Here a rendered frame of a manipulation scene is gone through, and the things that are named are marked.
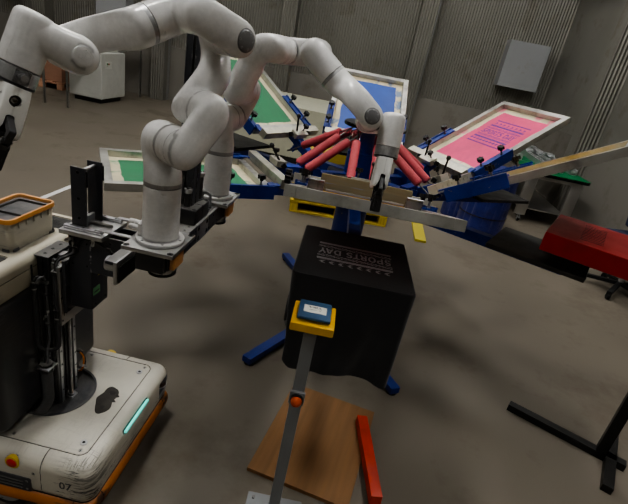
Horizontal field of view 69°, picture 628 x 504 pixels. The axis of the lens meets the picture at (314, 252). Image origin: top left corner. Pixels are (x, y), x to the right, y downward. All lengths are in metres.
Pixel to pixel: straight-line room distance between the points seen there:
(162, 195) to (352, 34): 9.20
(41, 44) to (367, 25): 9.39
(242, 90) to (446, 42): 8.88
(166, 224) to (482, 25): 9.51
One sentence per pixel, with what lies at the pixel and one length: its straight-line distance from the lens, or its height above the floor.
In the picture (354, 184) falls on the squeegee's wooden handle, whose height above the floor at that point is 1.16.
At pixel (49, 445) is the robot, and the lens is 1.94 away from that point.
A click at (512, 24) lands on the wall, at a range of 10.50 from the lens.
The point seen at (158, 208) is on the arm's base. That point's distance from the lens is 1.22.
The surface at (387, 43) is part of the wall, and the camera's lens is 10.21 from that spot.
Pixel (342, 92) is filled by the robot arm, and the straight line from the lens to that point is 1.42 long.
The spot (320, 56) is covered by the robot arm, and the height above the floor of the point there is 1.65.
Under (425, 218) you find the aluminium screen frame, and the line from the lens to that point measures 1.48.
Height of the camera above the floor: 1.68
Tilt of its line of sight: 24 degrees down
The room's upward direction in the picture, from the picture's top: 11 degrees clockwise
